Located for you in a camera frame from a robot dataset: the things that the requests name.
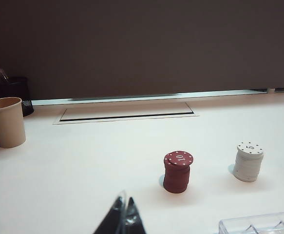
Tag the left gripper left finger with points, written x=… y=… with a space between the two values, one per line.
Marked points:
x=113 y=219

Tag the wide brown desk partition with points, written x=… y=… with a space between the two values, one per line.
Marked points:
x=141 y=44

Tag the black mesh pen holder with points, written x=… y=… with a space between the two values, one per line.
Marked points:
x=24 y=92

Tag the silver partition base rail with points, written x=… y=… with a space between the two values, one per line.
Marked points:
x=156 y=95

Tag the white poker chip stack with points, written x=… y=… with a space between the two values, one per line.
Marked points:
x=247 y=163

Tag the clear plastic chip tray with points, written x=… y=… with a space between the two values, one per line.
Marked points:
x=261 y=224

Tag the red poker chip stack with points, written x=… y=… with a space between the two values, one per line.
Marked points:
x=177 y=179

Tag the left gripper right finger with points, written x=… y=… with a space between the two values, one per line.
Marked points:
x=134 y=219

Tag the pens in holder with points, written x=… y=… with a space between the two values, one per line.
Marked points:
x=0 y=74

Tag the brown paper cup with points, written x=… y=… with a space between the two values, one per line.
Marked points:
x=7 y=124

